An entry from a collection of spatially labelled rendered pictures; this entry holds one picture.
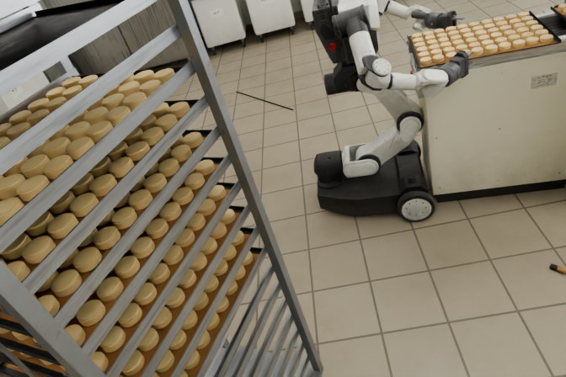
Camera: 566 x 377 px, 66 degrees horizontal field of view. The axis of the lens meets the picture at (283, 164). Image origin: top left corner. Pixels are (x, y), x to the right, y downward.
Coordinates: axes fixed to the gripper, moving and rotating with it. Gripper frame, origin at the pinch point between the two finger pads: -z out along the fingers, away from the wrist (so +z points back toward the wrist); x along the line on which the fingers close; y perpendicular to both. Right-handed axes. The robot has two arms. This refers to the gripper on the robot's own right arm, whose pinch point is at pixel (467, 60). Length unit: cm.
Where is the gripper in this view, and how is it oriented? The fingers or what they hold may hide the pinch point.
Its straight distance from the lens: 216.8
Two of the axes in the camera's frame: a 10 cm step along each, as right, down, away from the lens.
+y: -6.1, -3.3, 7.2
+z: -7.5, 5.2, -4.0
